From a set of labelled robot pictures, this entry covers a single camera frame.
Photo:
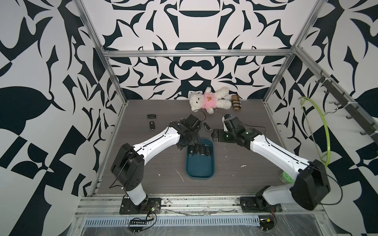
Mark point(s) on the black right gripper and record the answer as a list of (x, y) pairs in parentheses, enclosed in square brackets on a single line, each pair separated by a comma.
[(220, 137)]

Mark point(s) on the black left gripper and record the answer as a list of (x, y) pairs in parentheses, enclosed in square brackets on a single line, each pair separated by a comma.
[(196, 138)]

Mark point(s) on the black chrome smart key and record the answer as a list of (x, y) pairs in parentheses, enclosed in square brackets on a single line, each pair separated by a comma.
[(207, 127)]

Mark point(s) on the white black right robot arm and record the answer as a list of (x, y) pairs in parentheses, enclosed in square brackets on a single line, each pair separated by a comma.
[(311, 184)]

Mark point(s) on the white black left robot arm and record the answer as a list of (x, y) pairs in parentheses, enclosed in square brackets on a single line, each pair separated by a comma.
[(128, 166)]

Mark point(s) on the black VW key fob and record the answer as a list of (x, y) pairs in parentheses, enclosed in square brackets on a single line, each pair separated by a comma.
[(152, 125)]

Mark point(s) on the teal plastic storage tray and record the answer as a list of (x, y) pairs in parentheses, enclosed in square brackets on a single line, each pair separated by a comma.
[(201, 167)]

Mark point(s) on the black key fob buttons up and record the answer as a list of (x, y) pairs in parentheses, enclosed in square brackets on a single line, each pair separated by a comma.
[(151, 116)]

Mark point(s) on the brown plaid cylinder toy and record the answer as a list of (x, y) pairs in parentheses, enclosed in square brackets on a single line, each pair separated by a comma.
[(236, 102)]

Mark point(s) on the white teddy bear pink shirt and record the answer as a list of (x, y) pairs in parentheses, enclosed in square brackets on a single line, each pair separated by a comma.
[(210, 100)]

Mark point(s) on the green tape roll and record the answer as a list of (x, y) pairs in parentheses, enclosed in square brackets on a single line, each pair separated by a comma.
[(285, 178)]

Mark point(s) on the white cable duct strip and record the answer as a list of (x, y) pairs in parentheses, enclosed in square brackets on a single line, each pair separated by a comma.
[(177, 221)]

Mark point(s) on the black wall hook rail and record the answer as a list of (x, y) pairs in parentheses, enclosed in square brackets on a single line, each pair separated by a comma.
[(354, 109)]

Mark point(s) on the aluminium frame post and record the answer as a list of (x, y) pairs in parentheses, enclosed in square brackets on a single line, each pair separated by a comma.
[(83, 14)]

